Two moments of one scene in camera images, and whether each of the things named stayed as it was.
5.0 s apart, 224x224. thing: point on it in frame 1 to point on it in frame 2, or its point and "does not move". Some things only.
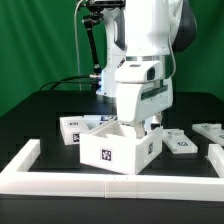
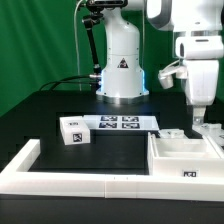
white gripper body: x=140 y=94 to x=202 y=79
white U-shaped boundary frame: x=16 y=179 does not move
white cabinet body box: x=117 y=146 to x=183 y=157
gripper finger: x=139 y=130 to x=198 y=114
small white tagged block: x=72 y=128 does not move
